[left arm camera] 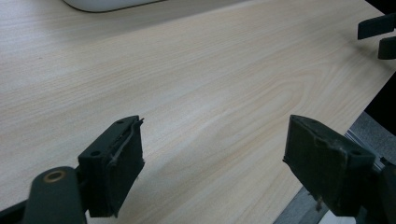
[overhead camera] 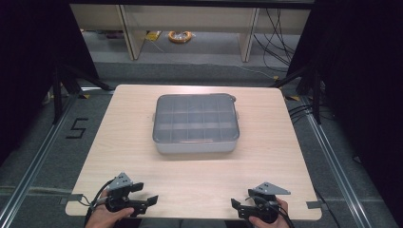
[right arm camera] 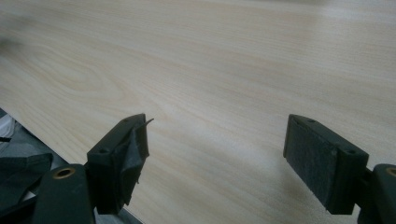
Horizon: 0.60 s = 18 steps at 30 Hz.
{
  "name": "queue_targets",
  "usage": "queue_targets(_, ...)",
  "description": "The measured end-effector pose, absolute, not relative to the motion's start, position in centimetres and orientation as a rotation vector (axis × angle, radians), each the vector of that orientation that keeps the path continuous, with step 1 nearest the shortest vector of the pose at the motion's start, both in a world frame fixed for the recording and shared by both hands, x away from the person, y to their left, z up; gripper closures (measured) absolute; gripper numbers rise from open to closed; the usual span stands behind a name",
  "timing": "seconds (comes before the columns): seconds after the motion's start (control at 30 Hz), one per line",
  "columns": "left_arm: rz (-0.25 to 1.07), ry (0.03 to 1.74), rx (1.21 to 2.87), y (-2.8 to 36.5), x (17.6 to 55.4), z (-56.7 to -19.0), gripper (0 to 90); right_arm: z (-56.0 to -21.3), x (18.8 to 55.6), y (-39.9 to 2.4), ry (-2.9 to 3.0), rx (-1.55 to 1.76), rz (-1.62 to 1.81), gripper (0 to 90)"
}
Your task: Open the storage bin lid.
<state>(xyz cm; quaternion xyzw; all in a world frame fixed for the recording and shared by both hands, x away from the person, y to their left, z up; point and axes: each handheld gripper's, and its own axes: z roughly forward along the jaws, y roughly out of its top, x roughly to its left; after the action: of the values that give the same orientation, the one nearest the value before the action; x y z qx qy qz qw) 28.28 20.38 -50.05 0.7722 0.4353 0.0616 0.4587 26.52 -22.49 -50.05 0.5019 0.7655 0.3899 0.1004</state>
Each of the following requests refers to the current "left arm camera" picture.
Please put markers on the grey metal rail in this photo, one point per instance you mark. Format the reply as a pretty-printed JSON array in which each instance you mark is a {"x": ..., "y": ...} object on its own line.
[{"x": 365, "y": 149}]

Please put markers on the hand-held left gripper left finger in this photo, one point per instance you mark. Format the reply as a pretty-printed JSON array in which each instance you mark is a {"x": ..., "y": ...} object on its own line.
[{"x": 120, "y": 168}]

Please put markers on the white rounded plastic object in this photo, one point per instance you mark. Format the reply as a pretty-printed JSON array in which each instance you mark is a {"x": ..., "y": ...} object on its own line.
[{"x": 106, "y": 4}]

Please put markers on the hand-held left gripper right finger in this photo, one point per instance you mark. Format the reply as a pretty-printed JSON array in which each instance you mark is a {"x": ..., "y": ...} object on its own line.
[{"x": 327, "y": 168}]

